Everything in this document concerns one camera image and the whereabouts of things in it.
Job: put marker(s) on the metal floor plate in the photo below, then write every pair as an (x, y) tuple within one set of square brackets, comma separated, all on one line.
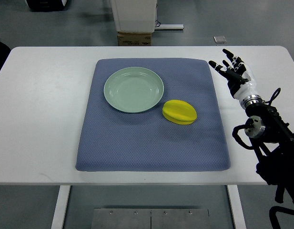
[(144, 218)]

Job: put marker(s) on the small grey floor plate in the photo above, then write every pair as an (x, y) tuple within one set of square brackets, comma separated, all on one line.
[(219, 39)]

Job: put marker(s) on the brown cardboard box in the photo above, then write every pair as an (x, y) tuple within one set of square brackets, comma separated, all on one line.
[(134, 39)]

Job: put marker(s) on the light green plate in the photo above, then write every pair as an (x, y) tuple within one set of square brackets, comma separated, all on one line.
[(133, 89)]

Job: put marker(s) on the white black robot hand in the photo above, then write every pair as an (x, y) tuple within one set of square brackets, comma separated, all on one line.
[(240, 79)]

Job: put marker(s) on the white table leg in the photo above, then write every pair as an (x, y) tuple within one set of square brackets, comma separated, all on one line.
[(236, 207), (61, 207)]

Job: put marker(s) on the right white table leg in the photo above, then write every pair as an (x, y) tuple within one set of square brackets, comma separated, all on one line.
[(236, 207)]

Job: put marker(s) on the blue fabric mat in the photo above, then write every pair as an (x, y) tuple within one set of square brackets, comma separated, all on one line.
[(115, 141)]

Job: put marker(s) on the black white mobile base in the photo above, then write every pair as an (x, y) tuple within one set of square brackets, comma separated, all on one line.
[(46, 5)]

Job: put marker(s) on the left white table leg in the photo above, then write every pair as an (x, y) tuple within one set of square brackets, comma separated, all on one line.
[(61, 207)]

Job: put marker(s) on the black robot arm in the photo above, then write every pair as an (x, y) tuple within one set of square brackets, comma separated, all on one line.
[(273, 143)]

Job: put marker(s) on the yellow starfruit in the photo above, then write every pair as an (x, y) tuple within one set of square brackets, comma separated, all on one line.
[(179, 112)]

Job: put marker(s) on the white table foot bar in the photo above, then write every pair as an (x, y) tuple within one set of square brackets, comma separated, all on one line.
[(170, 27)]

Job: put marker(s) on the white cabinet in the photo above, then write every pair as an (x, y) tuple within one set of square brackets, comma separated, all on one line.
[(134, 16)]

